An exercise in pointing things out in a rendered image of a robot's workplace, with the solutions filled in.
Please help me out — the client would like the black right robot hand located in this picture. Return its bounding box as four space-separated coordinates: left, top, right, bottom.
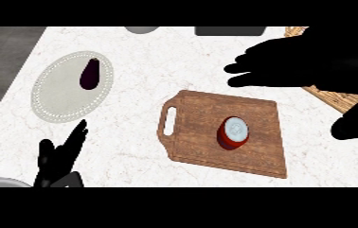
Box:
222 26 358 141

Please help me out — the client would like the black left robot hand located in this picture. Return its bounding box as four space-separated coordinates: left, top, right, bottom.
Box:
33 118 91 188

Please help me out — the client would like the red can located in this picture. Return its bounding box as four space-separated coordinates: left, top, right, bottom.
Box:
217 115 251 151

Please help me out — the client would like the brown wooden cutting board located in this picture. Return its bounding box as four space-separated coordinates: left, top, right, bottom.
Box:
157 89 289 180

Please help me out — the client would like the dark grey rectangular object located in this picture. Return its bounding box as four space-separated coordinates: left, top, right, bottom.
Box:
193 26 268 37

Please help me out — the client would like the grey oval placemat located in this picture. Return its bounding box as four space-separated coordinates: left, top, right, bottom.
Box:
30 50 116 124

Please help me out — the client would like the dark purple eggplant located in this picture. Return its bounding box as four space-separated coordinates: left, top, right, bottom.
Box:
79 58 103 91

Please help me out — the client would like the grey round object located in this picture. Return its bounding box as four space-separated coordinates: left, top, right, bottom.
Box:
125 26 162 35

